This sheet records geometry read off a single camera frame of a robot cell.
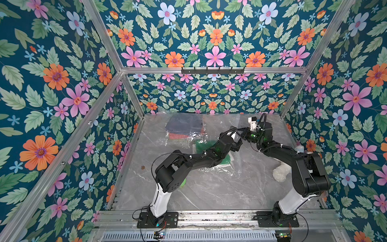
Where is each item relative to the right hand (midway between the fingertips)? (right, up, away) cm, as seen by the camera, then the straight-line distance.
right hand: (239, 128), depth 89 cm
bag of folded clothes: (-33, 0, +9) cm, 34 cm away
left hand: (-2, -4, -1) cm, 4 cm away
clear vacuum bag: (-6, -25, +1) cm, 25 cm away
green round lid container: (-33, -31, -7) cm, 46 cm away
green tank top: (-23, -12, +5) cm, 26 cm away
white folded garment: (-4, -17, +5) cm, 18 cm away
